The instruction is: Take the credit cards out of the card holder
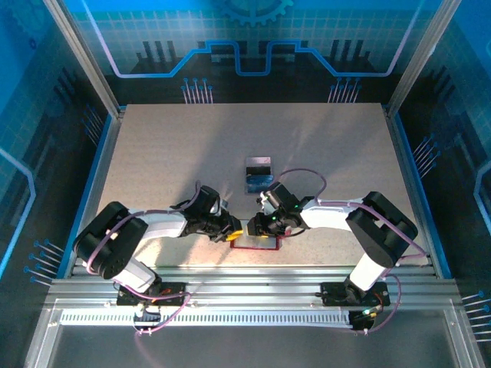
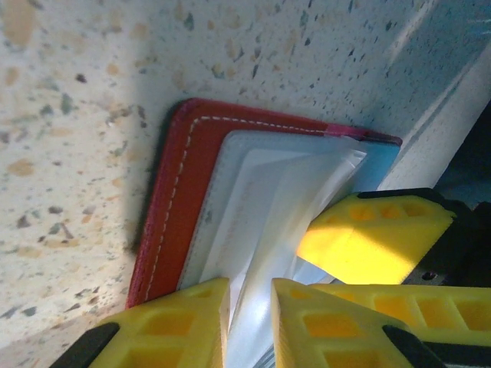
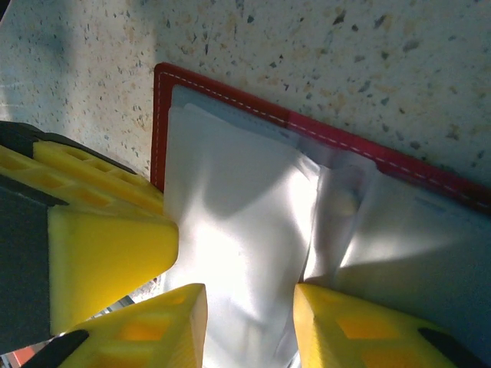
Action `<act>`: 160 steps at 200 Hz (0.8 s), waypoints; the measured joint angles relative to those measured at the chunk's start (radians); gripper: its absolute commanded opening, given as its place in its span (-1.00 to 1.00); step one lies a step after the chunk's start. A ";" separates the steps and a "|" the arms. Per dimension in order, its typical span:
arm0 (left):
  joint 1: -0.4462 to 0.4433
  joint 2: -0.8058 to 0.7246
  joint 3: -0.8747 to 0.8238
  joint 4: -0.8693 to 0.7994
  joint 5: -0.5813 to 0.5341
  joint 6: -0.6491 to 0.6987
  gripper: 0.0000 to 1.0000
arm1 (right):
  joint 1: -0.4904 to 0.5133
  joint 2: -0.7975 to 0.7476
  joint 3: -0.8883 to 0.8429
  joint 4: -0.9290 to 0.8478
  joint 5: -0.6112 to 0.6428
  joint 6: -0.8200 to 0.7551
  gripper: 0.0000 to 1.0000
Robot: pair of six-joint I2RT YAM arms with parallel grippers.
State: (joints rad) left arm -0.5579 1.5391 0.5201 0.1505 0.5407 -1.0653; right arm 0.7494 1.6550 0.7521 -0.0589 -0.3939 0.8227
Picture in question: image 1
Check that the red leather card holder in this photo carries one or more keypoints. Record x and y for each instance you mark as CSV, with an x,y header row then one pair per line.
x,y
255,248

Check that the blue credit card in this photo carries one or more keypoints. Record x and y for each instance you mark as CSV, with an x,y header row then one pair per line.
x,y
257,182

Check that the black credit card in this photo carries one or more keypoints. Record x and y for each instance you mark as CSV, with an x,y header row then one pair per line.
x,y
258,169

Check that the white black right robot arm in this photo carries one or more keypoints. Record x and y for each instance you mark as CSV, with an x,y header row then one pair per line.
x,y
326,214

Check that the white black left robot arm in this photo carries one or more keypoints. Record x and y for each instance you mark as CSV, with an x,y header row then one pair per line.
x,y
165,226

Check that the black controller board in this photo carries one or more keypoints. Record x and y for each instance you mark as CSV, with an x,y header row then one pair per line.
x,y
364,320
147,316

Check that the grey metal front panel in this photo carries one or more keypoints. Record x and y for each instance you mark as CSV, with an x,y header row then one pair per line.
x,y
245,347

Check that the aluminium front frame rail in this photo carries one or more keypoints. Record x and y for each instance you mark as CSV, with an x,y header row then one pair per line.
x,y
249,281

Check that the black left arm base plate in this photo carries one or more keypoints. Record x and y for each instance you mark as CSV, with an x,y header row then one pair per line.
x,y
172,292

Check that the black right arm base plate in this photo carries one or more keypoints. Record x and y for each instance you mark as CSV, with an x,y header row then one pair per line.
x,y
333,295

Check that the aluminium side rail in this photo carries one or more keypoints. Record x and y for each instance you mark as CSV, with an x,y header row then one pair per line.
x,y
101,172
414,184

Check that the aluminium frame post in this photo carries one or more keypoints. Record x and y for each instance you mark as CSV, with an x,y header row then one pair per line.
x,y
422,57
82,57

